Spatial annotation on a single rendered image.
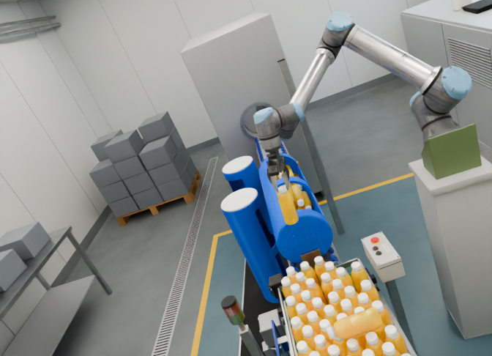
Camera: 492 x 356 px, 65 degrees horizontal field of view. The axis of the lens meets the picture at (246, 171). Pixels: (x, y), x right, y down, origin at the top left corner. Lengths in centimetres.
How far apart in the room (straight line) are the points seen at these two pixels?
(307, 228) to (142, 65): 569
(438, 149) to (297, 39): 505
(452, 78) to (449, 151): 35
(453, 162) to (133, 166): 427
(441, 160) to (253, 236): 131
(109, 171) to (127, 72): 226
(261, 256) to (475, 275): 132
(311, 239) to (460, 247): 81
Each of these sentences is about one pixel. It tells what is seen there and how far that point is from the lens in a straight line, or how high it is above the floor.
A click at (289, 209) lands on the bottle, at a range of 180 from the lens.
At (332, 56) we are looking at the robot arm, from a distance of 213.
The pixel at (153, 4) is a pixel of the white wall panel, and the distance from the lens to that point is 703.
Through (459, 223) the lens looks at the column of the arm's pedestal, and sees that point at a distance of 227.
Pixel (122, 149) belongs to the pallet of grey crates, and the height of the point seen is 108.
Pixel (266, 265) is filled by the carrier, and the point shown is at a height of 53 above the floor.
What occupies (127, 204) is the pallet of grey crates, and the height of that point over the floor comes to 30.
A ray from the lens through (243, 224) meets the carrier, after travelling 267.
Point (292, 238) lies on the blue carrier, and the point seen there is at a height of 113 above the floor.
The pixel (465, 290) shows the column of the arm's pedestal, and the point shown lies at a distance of 257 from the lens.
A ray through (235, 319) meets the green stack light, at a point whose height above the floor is 119.
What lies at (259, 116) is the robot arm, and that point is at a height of 177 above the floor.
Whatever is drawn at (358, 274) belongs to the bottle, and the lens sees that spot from 177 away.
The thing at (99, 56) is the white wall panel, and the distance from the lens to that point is 743.
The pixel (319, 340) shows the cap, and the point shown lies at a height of 109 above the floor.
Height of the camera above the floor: 225
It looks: 23 degrees down
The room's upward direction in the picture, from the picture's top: 24 degrees counter-clockwise
